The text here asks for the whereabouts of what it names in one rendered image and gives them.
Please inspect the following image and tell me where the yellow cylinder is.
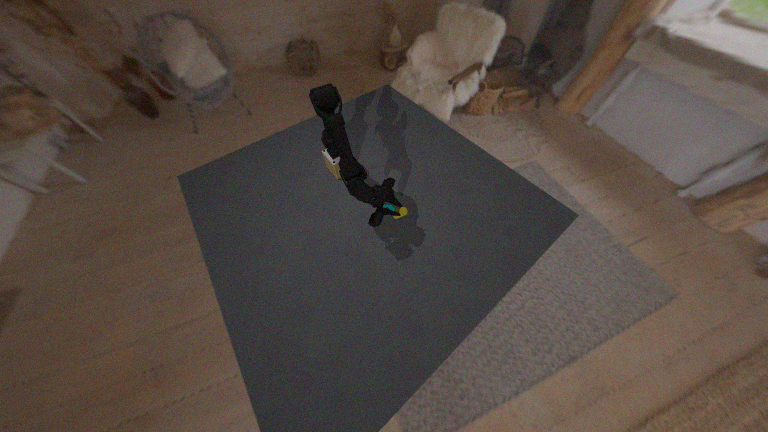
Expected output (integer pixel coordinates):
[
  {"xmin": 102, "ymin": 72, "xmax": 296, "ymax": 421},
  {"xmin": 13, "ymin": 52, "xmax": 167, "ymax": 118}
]
[{"xmin": 393, "ymin": 207, "xmax": 408, "ymax": 219}]

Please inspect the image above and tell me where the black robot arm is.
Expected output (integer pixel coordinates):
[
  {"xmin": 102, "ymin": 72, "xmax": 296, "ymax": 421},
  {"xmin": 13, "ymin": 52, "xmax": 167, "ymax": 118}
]
[{"xmin": 309, "ymin": 83, "xmax": 395, "ymax": 204}]

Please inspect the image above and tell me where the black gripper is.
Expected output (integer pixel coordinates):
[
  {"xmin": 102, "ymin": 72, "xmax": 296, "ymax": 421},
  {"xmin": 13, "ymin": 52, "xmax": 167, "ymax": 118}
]
[{"xmin": 363, "ymin": 178, "xmax": 403, "ymax": 227}]

